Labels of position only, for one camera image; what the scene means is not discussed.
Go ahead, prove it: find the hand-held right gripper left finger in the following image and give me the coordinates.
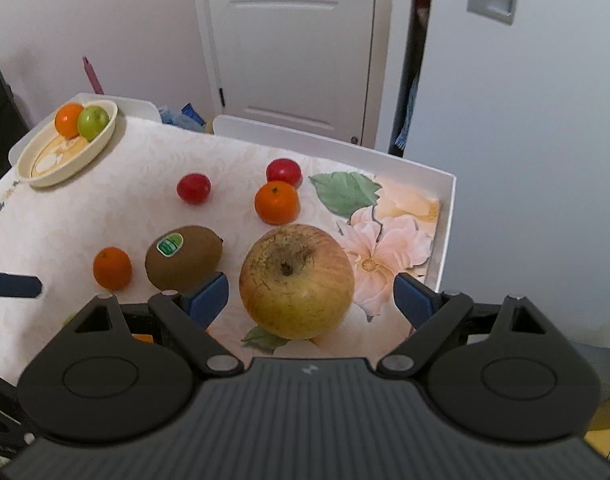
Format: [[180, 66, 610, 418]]
[[60, 271, 245, 378]]

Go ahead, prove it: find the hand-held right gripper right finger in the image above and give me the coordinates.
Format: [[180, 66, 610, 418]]
[[376, 273, 551, 378]]

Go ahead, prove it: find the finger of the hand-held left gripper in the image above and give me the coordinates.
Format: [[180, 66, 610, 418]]
[[0, 263, 42, 300]]

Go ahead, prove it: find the brown kiwi with green sticker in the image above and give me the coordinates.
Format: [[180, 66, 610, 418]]
[[145, 226, 224, 292]]

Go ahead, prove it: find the large yellow red apple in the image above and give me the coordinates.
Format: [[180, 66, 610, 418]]
[[239, 224, 356, 341]]

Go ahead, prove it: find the small orange tangerine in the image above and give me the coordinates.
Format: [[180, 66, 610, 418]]
[[93, 247, 132, 291]]

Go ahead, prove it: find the red cherry tomato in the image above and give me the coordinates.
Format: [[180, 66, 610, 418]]
[[177, 173, 212, 205], [266, 158, 303, 189]]

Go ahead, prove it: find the large orange tangerine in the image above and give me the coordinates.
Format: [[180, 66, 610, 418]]
[[254, 181, 300, 225]]

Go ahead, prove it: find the cream oval bowl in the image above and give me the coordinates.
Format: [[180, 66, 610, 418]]
[[16, 100, 119, 188]]

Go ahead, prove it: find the black metal stand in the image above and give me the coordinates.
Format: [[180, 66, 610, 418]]
[[0, 366, 36, 462]]

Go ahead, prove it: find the floral cream tablecloth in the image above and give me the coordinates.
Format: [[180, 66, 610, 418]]
[[0, 114, 442, 386]]

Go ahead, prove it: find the dark object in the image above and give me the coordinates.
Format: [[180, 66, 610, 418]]
[[0, 25, 33, 196]]

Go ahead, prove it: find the medium orange tangerine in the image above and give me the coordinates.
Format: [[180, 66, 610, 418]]
[[55, 103, 84, 138]]

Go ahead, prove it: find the blue hanging cloth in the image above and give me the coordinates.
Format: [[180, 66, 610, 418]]
[[393, 74, 419, 157]]

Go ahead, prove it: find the grey sliding door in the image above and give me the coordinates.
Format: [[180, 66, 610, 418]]
[[404, 0, 610, 353]]

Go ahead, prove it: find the green apple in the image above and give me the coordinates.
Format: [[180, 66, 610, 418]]
[[77, 106, 110, 142]]

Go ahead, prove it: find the blue plastic packet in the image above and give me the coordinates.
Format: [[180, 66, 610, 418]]
[[159, 103, 207, 134]]

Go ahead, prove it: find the pink stick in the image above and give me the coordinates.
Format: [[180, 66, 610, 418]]
[[82, 56, 105, 95]]

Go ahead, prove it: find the yellow green package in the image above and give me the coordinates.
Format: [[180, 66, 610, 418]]
[[584, 396, 610, 467]]

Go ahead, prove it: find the white panel door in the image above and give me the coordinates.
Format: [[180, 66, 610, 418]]
[[192, 0, 388, 149]]

